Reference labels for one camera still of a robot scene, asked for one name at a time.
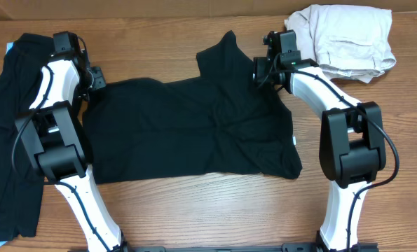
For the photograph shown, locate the black t-shirt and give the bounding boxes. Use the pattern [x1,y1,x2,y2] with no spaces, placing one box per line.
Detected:
[83,31,302,184]

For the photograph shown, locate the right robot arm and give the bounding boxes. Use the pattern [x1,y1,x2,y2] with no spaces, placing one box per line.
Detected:
[253,30,386,251]

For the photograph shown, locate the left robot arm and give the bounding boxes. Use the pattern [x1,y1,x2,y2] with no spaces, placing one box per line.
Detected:
[15,31,131,251]

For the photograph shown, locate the folded beige shorts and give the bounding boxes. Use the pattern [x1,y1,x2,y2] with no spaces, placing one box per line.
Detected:
[285,4,397,83]

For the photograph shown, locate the light blue cloth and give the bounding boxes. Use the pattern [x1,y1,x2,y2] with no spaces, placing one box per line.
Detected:
[6,42,14,54]

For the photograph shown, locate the black garment pile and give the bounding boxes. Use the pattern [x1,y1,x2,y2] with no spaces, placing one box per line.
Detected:
[0,34,55,242]

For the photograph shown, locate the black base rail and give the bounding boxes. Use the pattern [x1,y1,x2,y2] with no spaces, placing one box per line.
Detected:
[67,241,381,252]

